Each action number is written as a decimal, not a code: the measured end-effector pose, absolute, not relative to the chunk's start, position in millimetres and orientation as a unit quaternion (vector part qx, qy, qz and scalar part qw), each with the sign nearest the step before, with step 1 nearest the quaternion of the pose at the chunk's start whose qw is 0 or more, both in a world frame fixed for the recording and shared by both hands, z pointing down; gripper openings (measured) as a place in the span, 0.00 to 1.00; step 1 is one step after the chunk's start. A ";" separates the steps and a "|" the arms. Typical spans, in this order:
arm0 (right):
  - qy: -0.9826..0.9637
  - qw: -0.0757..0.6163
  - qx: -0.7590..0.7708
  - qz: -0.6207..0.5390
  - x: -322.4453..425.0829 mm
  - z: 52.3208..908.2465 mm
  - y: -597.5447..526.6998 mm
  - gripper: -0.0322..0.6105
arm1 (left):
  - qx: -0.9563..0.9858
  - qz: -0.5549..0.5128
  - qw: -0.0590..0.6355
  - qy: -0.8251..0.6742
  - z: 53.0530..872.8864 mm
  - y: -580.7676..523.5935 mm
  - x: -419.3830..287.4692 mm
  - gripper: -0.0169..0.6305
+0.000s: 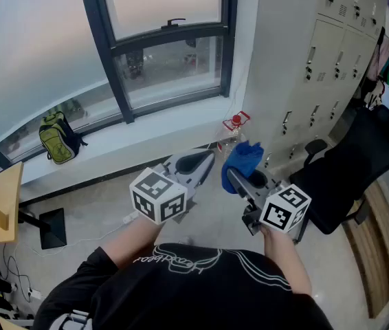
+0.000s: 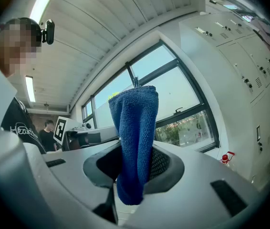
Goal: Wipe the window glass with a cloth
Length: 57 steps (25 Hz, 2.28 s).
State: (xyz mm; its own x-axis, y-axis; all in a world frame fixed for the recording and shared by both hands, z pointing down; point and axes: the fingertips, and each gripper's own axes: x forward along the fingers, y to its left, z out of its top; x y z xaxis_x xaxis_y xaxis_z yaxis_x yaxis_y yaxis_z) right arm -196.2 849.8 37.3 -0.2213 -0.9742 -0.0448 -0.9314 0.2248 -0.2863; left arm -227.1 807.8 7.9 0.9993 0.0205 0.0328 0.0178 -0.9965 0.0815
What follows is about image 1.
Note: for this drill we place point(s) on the black monitor stand base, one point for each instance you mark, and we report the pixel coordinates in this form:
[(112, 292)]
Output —
[(53, 229)]

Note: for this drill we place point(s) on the small frosted window glass pane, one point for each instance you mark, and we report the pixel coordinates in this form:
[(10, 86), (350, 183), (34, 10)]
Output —
[(163, 2)]

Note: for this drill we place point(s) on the blue cloth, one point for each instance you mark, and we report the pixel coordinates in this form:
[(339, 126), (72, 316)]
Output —
[(242, 160)]

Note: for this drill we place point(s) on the clear window glass pane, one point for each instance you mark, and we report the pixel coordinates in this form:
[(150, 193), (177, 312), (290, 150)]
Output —
[(170, 77)]

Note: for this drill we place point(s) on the black office chair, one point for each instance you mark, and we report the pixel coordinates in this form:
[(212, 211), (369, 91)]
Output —
[(352, 170)]

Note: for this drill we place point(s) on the person's black printed t-shirt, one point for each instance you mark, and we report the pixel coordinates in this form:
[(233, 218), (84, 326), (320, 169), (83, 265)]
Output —
[(187, 297)]

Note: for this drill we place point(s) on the brown wooden plank platform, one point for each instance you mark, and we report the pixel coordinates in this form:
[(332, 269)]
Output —
[(376, 253)]

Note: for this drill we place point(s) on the large frosted window glass pane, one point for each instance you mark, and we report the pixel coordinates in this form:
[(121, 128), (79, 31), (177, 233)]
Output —
[(36, 46)]

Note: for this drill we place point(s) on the dark window frame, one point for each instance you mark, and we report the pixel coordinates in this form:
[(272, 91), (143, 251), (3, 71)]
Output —
[(101, 46)]

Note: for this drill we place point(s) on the person's left forearm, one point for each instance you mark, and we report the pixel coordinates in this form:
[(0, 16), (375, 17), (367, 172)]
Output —
[(132, 239)]

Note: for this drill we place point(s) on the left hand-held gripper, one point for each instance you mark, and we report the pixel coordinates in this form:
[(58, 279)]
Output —
[(156, 198)]

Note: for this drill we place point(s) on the green and black backpack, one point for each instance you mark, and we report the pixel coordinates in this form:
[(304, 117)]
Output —
[(57, 139)]

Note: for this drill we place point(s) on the light wooden desk panel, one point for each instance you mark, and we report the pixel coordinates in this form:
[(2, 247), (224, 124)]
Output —
[(3, 198)]

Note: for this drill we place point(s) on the person's right forearm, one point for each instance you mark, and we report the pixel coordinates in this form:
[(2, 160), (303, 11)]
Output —
[(284, 260)]

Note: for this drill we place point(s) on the pink garment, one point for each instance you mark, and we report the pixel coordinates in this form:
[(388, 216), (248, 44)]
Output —
[(383, 60)]

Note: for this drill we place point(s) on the grey metal locker cabinet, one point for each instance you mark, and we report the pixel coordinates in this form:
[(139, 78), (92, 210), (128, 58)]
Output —
[(301, 29)]

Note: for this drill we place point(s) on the white window sill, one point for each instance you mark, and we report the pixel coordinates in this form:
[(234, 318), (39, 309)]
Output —
[(129, 143)]

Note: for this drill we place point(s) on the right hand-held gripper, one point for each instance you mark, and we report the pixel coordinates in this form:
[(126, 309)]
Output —
[(284, 208)]

